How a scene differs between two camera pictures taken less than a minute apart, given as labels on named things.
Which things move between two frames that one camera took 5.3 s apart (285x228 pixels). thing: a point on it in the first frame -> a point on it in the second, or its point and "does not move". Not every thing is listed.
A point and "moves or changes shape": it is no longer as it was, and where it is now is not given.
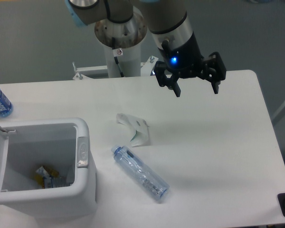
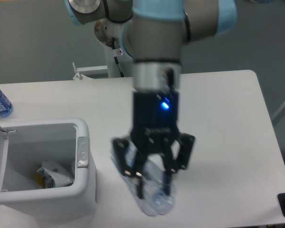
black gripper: x=185 y=60 -> x=156 y=120
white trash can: x=19 y=147 does not move
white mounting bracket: x=81 y=73 does not move
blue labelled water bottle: x=0 y=105 does not move
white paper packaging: x=141 y=126 moves or changes shape
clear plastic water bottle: x=129 y=160 moves or changes shape
